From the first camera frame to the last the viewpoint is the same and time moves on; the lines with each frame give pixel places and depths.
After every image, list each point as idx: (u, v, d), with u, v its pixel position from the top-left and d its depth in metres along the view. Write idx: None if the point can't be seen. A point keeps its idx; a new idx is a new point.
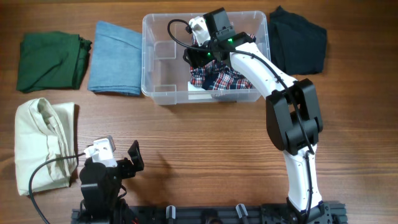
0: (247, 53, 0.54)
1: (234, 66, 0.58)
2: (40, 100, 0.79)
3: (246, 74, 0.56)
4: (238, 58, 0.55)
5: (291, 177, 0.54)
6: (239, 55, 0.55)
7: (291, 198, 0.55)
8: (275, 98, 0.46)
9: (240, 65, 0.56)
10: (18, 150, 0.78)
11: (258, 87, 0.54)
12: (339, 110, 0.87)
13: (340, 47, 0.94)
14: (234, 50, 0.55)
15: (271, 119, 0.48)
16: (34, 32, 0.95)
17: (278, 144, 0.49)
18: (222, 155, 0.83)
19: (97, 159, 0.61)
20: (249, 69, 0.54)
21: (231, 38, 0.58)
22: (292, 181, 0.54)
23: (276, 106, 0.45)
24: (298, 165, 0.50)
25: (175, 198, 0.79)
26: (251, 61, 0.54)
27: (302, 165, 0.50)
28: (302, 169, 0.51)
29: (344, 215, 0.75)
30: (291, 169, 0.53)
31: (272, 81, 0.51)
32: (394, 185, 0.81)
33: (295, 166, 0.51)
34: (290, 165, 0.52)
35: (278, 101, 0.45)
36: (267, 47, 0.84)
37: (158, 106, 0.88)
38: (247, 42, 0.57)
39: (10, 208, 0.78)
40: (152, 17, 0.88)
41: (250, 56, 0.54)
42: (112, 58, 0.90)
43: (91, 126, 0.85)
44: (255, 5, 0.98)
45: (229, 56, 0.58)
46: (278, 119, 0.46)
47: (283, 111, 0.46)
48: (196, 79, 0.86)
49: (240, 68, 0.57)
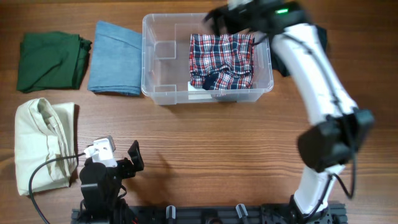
0: (303, 45, 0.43)
1: (277, 48, 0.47)
2: (40, 100, 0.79)
3: (293, 68, 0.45)
4: (288, 46, 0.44)
5: (305, 183, 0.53)
6: (291, 42, 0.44)
7: (299, 197, 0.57)
8: (324, 131, 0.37)
9: (288, 55, 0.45)
10: (18, 150, 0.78)
11: (305, 93, 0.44)
12: None
13: (340, 48, 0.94)
14: (285, 35, 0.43)
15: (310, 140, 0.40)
16: (34, 32, 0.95)
17: (310, 162, 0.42)
18: (223, 155, 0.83)
19: (97, 159, 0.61)
20: (298, 66, 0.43)
21: (283, 7, 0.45)
22: (305, 187, 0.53)
23: (324, 134, 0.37)
24: (320, 182, 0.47)
25: (175, 198, 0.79)
26: (305, 58, 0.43)
27: (323, 183, 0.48)
28: (321, 186, 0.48)
29: (344, 215, 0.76)
30: (309, 180, 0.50)
31: (326, 97, 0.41)
32: (394, 185, 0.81)
33: (314, 182, 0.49)
34: (309, 177, 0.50)
35: (327, 130, 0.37)
36: (267, 48, 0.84)
37: (158, 106, 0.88)
38: (303, 25, 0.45)
39: (10, 208, 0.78)
40: (152, 17, 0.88)
41: (307, 50, 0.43)
42: (112, 58, 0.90)
43: (91, 126, 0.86)
44: None
45: (275, 38, 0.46)
46: (323, 151, 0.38)
47: (331, 140, 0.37)
48: (196, 80, 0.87)
49: (285, 56, 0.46)
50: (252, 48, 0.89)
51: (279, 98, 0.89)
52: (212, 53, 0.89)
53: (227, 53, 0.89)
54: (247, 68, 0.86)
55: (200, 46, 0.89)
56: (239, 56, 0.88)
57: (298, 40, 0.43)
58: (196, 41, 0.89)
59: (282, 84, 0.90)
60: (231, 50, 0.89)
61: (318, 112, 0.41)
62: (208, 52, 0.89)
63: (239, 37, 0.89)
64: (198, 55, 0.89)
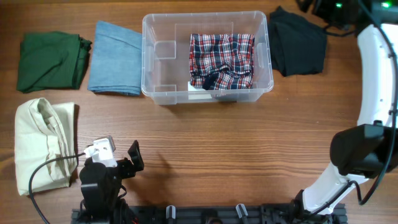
0: (388, 49, 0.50)
1: (359, 38, 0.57)
2: (40, 100, 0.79)
3: (366, 57, 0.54)
4: (375, 44, 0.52)
5: (321, 182, 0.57)
6: (378, 43, 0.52)
7: (309, 194, 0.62)
8: (370, 133, 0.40)
9: (369, 51, 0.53)
10: (18, 150, 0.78)
11: (367, 91, 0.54)
12: (339, 110, 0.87)
13: (341, 48, 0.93)
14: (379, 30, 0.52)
15: (347, 142, 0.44)
16: (34, 32, 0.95)
17: (338, 163, 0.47)
18: (223, 155, 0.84)
19: (97, 158, 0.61)
20: (375, 66, 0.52)
21: None
22: (320, 185, 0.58)
23: (365, 140, 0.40)
24: (337, 182, 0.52)
25: (175, 198, 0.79)
26: (385, 61, 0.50)
27: (339, 186, 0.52)
28: (336, 188, 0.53)
29: (344, 215, 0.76)
30: (328, 180, 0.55)
31: (386, 103, 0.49)
32: (394, 185, 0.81)
33: (333, 182, 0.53)
34: (329, 177, 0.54)
35: (371, 137, 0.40)
36: (267, 48, 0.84)
37: (158, 105, 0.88)
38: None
39: (10, 208, 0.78)
40: (152, 17, 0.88)
41: (389, 54, 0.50)
42: (112, 58, 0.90)
43: (91, 126, 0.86)
44: (255, 5, 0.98)
45: (368, 29, 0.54)
46: (357, 151, 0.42)
47: (369, 149, 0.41)
48: (196, 80, 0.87)
49: (364, 46, 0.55)
50: (252, 48, 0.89)
51: (279, 98, 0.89)
52: (212, 53, 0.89)
53: (227, 53, 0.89)
54: (247, 68, 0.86)
55: (200, 46, 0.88)
56: (239, 56, 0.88)
57: (385, 42, 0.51)
58: (196, 41, 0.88)
59: (282, 84, 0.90)
60: (231, 50, 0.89)
61: (373, 112, 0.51)
62: (208, 52, 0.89)
63: (239, 37, 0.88)
64: (198, 55, 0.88)
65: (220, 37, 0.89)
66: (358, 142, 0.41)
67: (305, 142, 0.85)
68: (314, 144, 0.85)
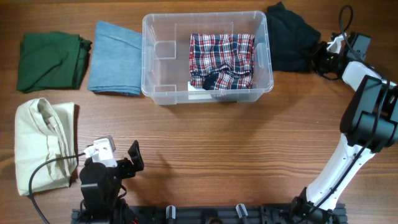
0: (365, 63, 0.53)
1: (343, 77, 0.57)
2: (40, 100, 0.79)
3: (352, 85, 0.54)
4: (354, 64, 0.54)
5: (326, 167, 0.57)
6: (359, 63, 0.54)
7: (311, 189, 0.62)
8: (372, 78, 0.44)
9: (350, 74, 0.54)
10: (18, 150, 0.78)
11: None
12: (339, 109, 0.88)
13: None
14: (353, 61, 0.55)
15: (352, 99, 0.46)
16: (33, 32, 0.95)
17: (344, 126, 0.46)
18: (222, 155, 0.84)
19: (97, 158, 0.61)
20: (358, 75, 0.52)
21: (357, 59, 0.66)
22: (326, 169, 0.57)
23: (365, 84, 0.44)
24: (344, 158, 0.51)
25: (175, 198, 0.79)
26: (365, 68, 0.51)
27: (346, 162, 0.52)
28: (341, 167, 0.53)
29: (344, 215, 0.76)
30: (334, 160, 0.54)
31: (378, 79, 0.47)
32: (394, 185, 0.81)
33: (338, 159, 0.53)
34: (336, 156, 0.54)
35: (369, 81, 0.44)
36: (267, 48, 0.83)
37: (158, 106, 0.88)
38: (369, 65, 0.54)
39: (11, 208, 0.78)
40: (152, 17, 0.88)
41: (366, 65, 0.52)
42: (112, 58, 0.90)
43: (91, 126, 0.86)
44: (255, 5, 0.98)
45: (346, 66, 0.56)
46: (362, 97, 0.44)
47: (369, 94, 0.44)
48: (196, 80, 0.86)
49: (349, 78, 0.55)
50: (252, 48, 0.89)
51: (279, 98, 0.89)
52: (212, 53, 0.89)
53: (227, 53, 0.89)
54: (247, 68, 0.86)
55: (200, 46, 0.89)
56: (239, 56, 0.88)
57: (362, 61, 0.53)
58: (196, 41, 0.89)
59: (282, 84, 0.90)
60: (231, 50, 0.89)
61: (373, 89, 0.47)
62: (208, 52, 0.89)
63: (239, 37, 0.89)
64: (198, 55, 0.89)
65: (220, 37, 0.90)
66: (362, 88, 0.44)
67: (305, 142, 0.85)
68: (313, 143, 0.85)
